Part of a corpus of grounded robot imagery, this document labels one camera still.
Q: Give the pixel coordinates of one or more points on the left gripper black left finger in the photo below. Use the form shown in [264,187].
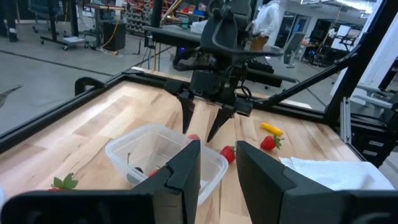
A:
[174,193]

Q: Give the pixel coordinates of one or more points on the black table clamp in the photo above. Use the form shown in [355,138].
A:
[84,81]

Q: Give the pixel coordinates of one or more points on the storage shelf with bins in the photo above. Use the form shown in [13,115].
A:
[136,18]

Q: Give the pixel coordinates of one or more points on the black computer tower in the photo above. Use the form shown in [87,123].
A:
[114,35]

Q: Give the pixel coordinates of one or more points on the dark cherry with stem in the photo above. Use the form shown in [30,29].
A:
[139,170]

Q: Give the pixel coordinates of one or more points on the person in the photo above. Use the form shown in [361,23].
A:
[265,21]

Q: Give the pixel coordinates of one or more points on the small computer with blue light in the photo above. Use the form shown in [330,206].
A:
[182,49]

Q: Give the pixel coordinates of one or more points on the silver aluminium extrusion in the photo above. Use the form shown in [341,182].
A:
[345,121]

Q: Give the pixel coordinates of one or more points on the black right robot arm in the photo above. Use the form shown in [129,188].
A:
[220,34]

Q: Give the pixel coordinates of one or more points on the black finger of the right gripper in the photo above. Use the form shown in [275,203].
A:
[222,119]
[188,110]

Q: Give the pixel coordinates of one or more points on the white cloth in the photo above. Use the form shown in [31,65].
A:
[335,174]

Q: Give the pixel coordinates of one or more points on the clear plastic tupperware container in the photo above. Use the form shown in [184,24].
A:
[149,146]

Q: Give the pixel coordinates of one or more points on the pink peach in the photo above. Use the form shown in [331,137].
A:
[193,137]

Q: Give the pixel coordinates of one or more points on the black metal table frame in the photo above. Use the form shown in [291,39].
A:
[46,119]

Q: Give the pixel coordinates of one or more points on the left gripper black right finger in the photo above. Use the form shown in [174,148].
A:
[267,193]

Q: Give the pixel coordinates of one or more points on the small yellow pepper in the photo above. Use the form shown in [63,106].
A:
[272,129]

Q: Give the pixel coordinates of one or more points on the black wheeled stand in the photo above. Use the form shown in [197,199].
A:
[53,21]

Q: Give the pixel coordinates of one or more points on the backlit black keyboard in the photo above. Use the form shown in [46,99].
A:
[261,67]

